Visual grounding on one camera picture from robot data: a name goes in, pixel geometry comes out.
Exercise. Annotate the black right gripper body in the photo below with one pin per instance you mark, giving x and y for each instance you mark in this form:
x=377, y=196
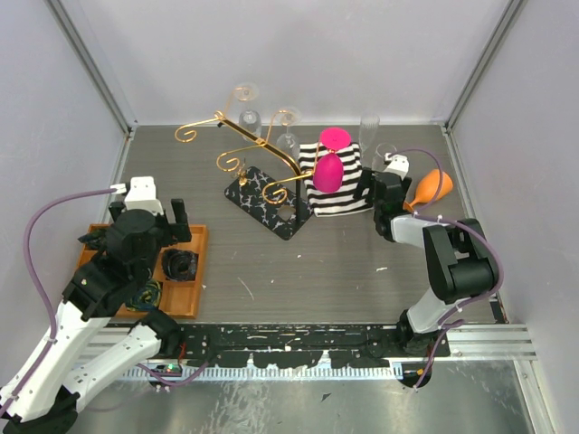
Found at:
x=368, y=179

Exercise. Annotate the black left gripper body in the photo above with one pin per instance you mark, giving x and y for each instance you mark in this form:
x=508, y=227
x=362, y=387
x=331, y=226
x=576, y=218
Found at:
x=165, y=236

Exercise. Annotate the orange plastic wine glass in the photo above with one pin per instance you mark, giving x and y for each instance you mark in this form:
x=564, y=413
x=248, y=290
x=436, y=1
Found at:
x=430, y=189

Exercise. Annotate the pink plastic wine glass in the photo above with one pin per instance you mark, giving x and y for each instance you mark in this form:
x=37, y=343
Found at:
x=328, y=168

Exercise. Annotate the gold wine glass rack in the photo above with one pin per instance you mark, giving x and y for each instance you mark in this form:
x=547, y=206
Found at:
x=276, y=205

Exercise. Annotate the clear stemmed wine glass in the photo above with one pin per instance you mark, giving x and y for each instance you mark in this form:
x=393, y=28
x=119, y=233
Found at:
x=288, y=141

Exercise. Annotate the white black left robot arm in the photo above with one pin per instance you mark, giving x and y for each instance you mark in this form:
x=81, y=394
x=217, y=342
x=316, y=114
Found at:
x=50, y=390

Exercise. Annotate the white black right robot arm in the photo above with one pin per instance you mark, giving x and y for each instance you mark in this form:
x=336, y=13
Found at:
x=459, y=262

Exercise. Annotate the blue floral rolled tie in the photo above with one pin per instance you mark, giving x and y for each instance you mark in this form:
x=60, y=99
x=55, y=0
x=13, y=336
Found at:
x=180, y=265

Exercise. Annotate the black white striped cloth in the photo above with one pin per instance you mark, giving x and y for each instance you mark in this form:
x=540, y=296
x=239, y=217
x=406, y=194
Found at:
x=341, y=202

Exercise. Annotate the green patterned rolled tie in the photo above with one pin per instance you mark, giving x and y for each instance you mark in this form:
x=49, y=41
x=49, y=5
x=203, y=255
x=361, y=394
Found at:
x=94, y=239

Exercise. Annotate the orange wooden compartment tray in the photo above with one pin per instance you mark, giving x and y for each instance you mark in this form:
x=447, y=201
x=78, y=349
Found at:
x=179, y=299

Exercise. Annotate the yellow blue rolled tie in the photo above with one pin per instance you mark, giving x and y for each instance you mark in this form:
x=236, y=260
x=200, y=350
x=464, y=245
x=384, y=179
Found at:
x=147, y=298

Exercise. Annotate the tall clear champagne flute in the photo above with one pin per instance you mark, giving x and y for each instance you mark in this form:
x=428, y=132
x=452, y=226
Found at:
x=369, y=123

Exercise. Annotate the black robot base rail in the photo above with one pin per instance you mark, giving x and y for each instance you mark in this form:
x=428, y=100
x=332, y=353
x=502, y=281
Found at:
x=292, y=345

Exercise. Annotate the white slotted cable duct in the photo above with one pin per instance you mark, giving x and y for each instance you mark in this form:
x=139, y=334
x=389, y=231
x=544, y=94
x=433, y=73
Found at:
x=323, y=372

